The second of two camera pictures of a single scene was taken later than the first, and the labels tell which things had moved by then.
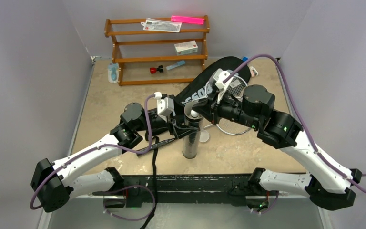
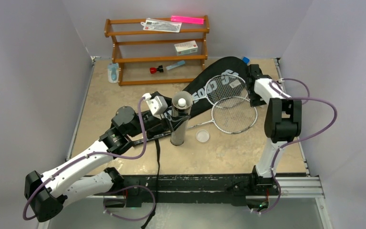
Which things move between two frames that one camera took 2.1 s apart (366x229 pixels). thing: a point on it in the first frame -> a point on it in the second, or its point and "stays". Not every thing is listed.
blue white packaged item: x=113 y=72 stays
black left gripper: x=176 y=127 -> x=172 y=122
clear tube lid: x=204 y=136 stays
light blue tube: x=178 y=64 stays
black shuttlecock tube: x=191 y=144 -> x=181 y=102
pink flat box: x=187 y=20 stays
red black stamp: x=153 y=70 stays
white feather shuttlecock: x=194 y=114 -> x=181 y=102
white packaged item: x=155 y=25 stays
